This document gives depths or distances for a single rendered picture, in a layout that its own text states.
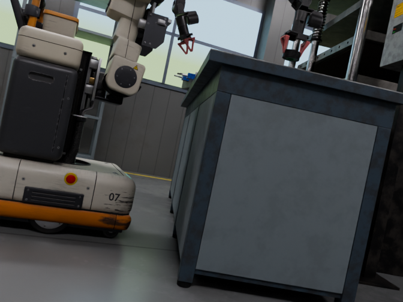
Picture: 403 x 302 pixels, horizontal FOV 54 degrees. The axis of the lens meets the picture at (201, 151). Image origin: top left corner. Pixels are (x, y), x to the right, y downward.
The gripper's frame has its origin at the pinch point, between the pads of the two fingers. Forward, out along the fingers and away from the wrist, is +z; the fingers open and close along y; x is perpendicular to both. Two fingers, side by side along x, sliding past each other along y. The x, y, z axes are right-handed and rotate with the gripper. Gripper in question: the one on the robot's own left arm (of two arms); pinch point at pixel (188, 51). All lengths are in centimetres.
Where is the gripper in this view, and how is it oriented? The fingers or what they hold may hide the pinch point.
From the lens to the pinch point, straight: 233.2
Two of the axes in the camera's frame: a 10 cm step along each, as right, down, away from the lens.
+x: -9.1, 2.8, -2.9
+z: 2.4, 9.6, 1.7
